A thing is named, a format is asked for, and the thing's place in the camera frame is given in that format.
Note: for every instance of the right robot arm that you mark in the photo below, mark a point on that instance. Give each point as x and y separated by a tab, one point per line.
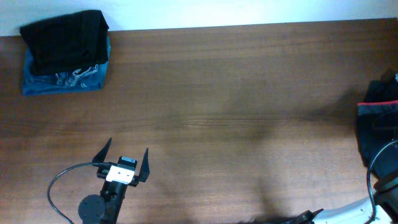
360	211

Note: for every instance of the folded blue jeans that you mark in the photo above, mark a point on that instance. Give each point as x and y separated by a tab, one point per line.
83	79

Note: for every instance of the folded black garment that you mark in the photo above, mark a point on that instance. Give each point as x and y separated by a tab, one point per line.
68	42

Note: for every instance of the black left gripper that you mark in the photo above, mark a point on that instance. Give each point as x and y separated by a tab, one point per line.
144	172

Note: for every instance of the dark crumpled garment pile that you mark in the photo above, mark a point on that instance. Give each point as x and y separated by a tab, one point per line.
384	89

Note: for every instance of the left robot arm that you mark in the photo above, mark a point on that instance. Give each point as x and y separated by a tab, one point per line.
104	208

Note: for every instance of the black leggings red waistband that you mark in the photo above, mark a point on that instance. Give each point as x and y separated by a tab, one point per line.
376	125

